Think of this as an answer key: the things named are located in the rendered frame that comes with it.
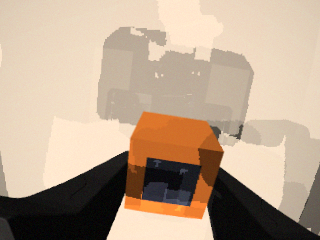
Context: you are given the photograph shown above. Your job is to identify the orange block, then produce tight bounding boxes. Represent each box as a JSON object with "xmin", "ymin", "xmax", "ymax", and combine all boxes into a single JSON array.
[{"xmin": 124, "ymin": 111, "xmax": 225, "ymax": 220}]

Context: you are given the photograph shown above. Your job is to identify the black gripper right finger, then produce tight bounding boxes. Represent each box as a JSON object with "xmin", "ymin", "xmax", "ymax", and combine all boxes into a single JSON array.
[{"xmin": 207, "ymin": 167, "xmax": 320, "ymax": 240}]

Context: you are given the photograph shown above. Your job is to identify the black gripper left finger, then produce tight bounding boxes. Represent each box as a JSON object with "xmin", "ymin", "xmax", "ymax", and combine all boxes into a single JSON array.
[{"xmin": 0, "ymin": 151, "xmax": 128, "ymax": 240}]

